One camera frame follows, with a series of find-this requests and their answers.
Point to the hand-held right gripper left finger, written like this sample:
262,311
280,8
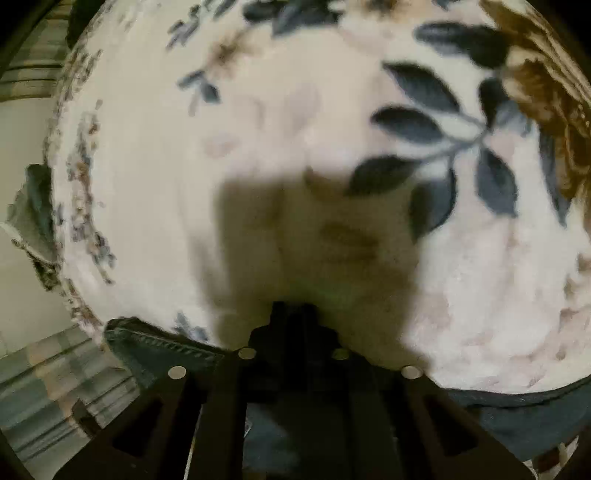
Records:
280,323

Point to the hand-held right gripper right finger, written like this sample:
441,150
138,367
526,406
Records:
310,325

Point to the dark blue pants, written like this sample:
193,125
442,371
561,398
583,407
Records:
152,344

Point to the floral fleece blanket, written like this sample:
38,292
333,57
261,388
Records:
286,138

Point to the plaid bed sheet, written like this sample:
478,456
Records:
51,369

